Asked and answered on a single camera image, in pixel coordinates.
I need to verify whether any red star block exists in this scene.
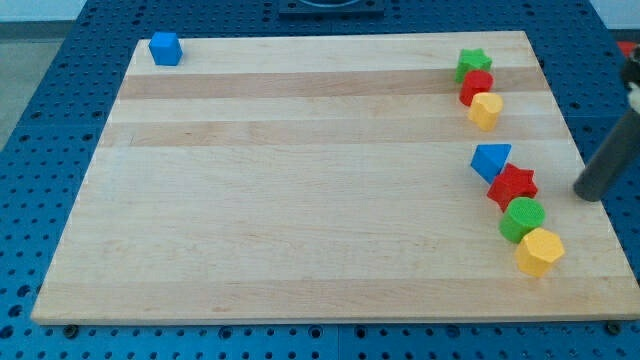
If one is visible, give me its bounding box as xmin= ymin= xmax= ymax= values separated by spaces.
xmin=487 ymin=163 xmax=538 ymax=212

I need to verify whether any wooden board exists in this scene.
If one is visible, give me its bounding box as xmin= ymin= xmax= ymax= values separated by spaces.
xmin=31 ymin=31 xmax=639 ymax=325

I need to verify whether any yellow hexagon block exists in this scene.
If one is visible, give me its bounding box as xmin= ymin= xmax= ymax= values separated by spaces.
xmin=514 ymin=227 xmax=565 ymax=278

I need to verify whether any green cylinder block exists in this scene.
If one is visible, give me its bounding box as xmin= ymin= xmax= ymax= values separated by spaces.
xmin=498 ymin=197 xmax=546 ymax=243

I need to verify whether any blue triangle block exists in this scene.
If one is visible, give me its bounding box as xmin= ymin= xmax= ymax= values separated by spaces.
xmin=470 ymin=143 xmax=512 ymax=185

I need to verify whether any red cylinder block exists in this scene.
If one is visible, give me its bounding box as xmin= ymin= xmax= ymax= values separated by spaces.
xmin=459 ymin=70 xmax=494 ymax=106

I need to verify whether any blue cube block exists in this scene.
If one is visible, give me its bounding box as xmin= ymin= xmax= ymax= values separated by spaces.
xmin=148 ymin=32 xmax=183 ymax=66

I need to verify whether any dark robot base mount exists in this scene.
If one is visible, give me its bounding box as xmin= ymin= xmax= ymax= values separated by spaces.
xmin=278 ymin=0 xmax=386 ymax=17

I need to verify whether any green star block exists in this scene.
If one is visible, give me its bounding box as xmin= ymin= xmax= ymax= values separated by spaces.
xmin=454 ymin=48 xmax=493 ymax=84

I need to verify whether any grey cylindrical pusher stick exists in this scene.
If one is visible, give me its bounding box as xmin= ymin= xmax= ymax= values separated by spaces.
xmin=573 ymin=107 xmax=639 ymax=202

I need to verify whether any yellow heart block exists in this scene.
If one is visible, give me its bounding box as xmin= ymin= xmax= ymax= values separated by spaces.
xmin=468 ymin=92 xmax=504 ymax=131

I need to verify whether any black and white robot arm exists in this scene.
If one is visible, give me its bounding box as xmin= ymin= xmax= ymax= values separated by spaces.
xmin=620 ymin=45 xmax=639 ymax=112

